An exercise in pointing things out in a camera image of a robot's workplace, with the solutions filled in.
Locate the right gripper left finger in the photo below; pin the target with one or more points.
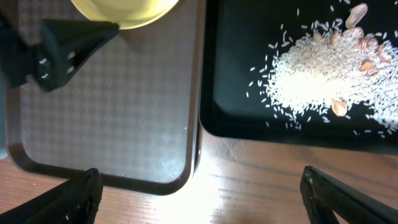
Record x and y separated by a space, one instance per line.
74 201

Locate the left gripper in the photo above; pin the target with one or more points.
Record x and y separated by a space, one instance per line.
65 47

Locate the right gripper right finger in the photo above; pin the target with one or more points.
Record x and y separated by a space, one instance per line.
325 197

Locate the yellow plate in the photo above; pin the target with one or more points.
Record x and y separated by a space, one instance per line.
128 14

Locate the rice food waste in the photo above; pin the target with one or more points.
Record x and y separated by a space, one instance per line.
335 66

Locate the brown serving tray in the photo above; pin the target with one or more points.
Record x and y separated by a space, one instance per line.
131 111

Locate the black tray bin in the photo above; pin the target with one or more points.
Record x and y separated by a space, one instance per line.
241 38

